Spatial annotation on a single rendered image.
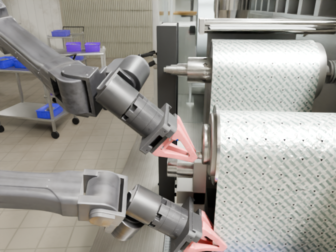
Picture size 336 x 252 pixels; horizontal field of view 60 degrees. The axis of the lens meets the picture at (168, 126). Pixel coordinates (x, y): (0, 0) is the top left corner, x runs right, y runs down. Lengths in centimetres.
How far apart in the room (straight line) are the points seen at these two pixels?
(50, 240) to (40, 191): 179
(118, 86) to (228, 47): 32
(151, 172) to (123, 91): 68
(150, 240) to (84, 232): 146
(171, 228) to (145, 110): 21
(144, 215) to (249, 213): 19
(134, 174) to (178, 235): 60
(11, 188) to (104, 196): 14
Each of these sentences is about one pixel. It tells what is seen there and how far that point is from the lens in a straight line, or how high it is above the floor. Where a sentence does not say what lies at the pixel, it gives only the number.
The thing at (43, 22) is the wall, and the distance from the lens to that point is 969.
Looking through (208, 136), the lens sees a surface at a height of 128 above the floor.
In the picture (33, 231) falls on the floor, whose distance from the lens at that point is 240.
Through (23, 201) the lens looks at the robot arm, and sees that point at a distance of 53.
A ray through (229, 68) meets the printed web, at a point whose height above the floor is 136.
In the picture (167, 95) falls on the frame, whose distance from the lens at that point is 79.
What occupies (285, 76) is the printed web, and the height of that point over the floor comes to 134.
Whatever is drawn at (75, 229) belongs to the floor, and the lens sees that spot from 231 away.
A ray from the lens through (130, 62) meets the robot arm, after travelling 54.
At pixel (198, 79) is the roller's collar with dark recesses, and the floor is 132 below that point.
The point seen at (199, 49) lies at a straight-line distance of 147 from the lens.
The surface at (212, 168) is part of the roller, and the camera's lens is 51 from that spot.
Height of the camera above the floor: 149
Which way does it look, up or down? 23 degrees down
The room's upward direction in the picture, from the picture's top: straight up
